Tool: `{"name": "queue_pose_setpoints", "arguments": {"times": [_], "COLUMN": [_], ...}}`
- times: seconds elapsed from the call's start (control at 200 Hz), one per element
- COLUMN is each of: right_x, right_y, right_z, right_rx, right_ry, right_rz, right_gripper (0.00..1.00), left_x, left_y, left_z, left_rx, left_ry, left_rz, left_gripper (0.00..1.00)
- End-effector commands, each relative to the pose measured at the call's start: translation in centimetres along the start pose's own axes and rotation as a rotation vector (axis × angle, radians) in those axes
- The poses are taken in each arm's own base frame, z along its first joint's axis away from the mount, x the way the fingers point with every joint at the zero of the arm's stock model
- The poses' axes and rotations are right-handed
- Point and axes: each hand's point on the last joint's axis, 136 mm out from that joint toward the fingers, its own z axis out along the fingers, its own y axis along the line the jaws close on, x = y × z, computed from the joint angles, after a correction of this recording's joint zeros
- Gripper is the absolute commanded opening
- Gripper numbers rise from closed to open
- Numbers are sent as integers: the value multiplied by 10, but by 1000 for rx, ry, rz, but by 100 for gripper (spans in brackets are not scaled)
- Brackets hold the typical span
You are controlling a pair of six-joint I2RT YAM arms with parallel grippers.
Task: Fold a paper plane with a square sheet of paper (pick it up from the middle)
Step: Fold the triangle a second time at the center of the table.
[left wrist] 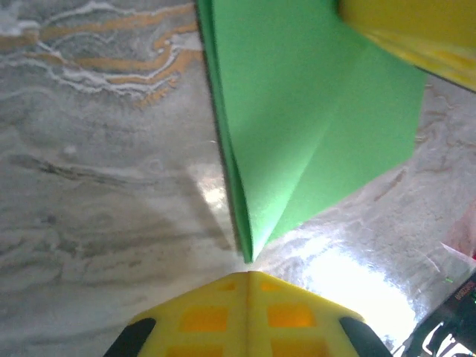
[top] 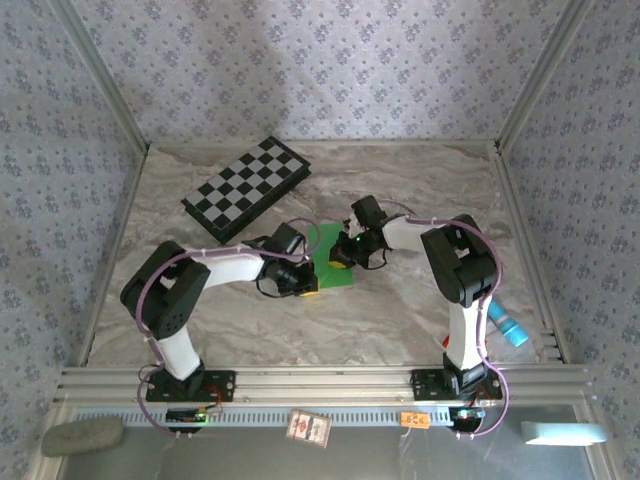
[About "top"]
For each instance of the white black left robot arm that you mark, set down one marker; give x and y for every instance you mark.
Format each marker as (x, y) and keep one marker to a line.
(177, 350)

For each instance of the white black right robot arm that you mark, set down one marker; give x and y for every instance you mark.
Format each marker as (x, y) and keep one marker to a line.
(465, 330)

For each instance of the black white folded chessboard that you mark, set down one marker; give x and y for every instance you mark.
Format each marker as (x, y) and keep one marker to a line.
(240, 185)

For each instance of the small red card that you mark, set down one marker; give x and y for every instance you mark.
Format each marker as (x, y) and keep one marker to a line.
(309, 428)

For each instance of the blue cylindrical bottle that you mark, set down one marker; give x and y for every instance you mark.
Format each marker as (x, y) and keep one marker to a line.
(510, 325)

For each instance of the orange tag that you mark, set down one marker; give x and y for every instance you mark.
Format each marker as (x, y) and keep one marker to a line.
(415, 420)

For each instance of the small circuit board with LED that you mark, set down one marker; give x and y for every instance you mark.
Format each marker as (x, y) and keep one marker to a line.
(185, 416)
(466, 416)

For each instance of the grey oval stone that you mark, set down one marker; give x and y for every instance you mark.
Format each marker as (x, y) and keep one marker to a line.
(82, 436)

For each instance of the white foam block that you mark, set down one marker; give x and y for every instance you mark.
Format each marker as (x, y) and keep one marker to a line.
(562, 433)

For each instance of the wide aluminium profile rail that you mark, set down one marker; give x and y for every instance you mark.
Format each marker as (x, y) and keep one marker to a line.
(320, 385)

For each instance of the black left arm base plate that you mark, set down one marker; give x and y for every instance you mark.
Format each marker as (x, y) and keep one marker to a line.
(220, 386)

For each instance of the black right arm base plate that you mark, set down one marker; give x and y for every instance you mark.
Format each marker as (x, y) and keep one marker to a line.
(425, 385)

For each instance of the aluminium side rail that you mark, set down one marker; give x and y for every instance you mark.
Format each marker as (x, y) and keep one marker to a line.
(532, 260)
(112, 260)

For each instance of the aluminium frame post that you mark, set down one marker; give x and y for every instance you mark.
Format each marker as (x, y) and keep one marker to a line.
(100, 75)
(545, 75)

